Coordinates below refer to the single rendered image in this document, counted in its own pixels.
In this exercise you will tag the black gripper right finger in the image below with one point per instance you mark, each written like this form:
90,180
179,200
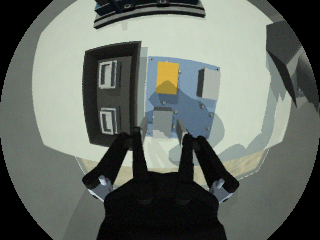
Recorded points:
220,182

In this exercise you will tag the yellow rectangular block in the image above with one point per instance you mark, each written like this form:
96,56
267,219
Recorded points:
167,78

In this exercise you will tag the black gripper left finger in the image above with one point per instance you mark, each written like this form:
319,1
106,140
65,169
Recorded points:
99,181

